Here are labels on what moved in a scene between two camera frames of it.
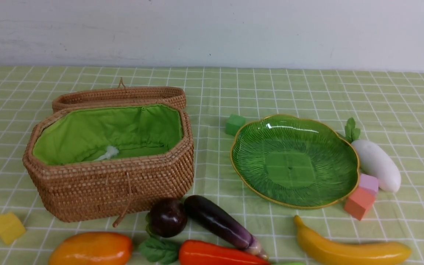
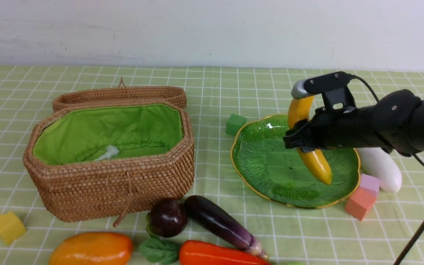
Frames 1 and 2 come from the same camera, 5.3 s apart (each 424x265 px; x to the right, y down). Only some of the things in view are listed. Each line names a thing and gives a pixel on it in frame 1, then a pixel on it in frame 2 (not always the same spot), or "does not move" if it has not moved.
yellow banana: x=333 y=252 → x=298 y=110
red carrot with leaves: x=199 y=252 does not move
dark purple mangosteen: x=167 y=217 does not move
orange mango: x=92 y=248 does not move
